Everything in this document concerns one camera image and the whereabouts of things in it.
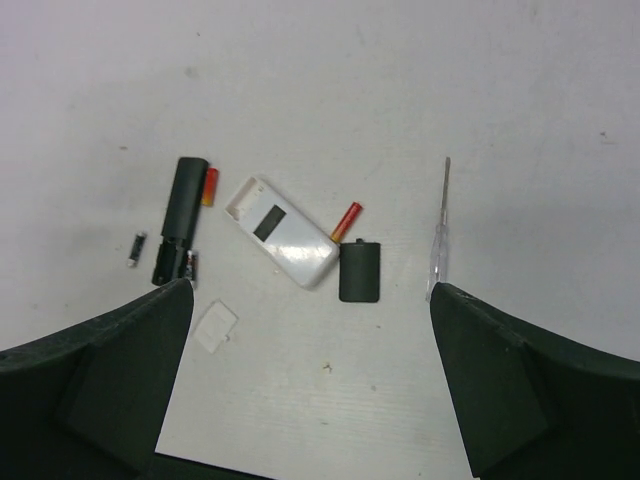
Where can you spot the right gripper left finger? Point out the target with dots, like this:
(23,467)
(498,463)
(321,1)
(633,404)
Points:
(89,401)

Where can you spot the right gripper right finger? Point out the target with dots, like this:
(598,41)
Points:
(532,404)

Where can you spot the black orange battery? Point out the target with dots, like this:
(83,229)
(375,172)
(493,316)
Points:
(191,267)

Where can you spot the black battery cover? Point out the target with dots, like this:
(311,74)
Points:
(359,272)

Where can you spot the red yellow battery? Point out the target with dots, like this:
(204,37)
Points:
(346,222)
(209,188)

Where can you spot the white red remote control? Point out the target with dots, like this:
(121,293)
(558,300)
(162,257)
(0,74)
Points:
(296,245)

